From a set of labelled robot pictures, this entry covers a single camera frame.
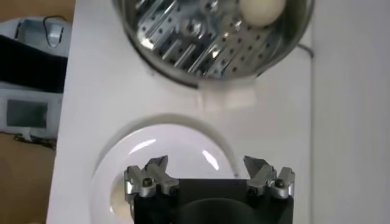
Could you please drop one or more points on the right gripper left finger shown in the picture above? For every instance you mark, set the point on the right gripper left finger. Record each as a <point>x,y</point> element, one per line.
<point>160,179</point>

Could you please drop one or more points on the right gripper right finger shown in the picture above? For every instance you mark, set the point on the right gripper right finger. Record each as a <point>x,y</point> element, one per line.
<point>265,176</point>

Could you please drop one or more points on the white steamed baozi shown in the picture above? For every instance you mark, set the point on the white steamed baozi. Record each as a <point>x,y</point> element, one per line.
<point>262,12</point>

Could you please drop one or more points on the stainless steel steamer basket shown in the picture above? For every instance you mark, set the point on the stainless steel steamer basket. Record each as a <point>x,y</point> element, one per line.
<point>182,45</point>

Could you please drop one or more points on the white round plate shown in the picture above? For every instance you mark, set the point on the white round plate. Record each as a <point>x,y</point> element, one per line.
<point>170,158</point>

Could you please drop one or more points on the cream electric cooker base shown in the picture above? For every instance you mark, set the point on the cream electric cooker base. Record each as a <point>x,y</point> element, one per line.
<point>227,99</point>

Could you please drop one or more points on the grey robot torso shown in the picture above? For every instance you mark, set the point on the grey robot torso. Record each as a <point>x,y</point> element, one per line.
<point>30,115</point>

